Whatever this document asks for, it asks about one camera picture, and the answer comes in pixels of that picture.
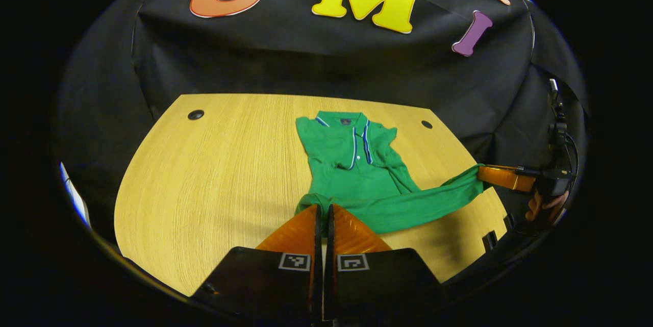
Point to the green T-shirt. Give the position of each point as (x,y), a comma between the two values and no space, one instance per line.
(342,164)

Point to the black table grommet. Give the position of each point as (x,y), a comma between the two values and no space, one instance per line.
(196,114)
(427,124)

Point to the computer monitor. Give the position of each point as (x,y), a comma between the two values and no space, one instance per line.
(76,199)

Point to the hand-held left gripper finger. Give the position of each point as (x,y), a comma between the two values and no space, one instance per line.
(318,235)
(330,235)

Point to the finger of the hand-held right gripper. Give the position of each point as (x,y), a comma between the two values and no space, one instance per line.
(505,178)

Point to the black backdrop cloth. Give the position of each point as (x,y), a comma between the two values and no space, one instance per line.
(306,61)

